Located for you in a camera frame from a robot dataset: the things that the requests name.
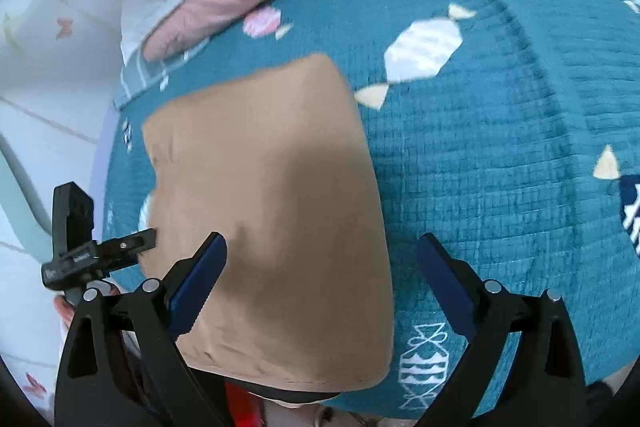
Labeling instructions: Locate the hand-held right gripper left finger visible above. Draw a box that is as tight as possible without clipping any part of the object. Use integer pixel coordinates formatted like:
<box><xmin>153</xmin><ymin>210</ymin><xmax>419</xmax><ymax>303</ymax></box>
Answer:
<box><xmin>54</xmin><ymin>232</ymin><xmax>236</xmax><ymax>427</ymax></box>

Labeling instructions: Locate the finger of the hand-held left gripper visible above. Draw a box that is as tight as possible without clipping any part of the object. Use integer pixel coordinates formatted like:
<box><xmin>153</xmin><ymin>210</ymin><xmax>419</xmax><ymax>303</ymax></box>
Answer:
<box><xmin>92</xmin><ymin>228</ymin><xmax>159</xmax><ymax>271</ymax></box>

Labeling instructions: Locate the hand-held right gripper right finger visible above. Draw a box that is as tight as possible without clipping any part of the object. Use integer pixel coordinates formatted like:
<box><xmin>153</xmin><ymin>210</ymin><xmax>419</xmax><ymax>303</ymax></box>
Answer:
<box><xmin>416</xmin><ymin>233</ymin><xmax>588</xmax><ymax>427</ymax></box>

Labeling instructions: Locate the tan garment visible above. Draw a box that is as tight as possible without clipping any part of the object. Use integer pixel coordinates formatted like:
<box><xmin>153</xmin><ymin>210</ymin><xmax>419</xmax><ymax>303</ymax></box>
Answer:
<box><xmin>137</xmin><ymin>53</ymin><xmax>396</xmax><ymax>408</ymax></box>

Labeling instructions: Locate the person's left hand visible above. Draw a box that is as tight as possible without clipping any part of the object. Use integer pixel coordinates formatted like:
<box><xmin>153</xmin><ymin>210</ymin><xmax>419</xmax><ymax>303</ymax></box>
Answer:
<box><xmin>53</xmin><ymin>294</ymin><xmax>77</xmax><ymax>335</ymax></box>

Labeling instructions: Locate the pale green curved object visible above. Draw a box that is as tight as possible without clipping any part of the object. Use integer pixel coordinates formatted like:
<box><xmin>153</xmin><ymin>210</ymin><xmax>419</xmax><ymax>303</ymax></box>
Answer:
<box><xmin>0</xmin><ymin>132</ymin><xmax>53</xmax><ymax>238</ymax></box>

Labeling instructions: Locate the red cloth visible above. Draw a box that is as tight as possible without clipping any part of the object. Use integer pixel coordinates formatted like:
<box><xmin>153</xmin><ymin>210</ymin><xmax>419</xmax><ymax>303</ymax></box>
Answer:
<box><xmin>222</xmin><ymin>379</ymin><xmax>263</xmax><ymax>427</ymax></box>

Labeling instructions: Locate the teal printed quilted blanket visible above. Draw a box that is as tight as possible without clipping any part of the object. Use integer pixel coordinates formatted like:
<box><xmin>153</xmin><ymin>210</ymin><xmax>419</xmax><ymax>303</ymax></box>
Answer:
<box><xmin>92</xmin><ymin>0</ymin><xmax>640</xmax><ymax>420</ymax></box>

